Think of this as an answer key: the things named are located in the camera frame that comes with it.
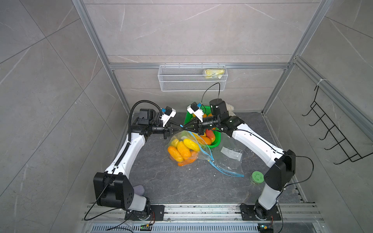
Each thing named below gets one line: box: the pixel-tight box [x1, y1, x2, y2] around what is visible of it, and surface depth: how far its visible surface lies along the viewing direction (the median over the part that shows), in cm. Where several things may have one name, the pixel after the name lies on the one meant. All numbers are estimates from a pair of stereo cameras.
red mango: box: [205, 129, 216, 143], surface depth 100 cm
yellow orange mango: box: [167, 146, 184, 163], surface depth 83 cm
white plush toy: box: [225, 102, 237, 117], surface depth 113 cm
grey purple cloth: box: [133, 184, 145, 197], surface depth 81 cm
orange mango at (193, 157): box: [177, 149, 198, 167], surface depth 84 cm
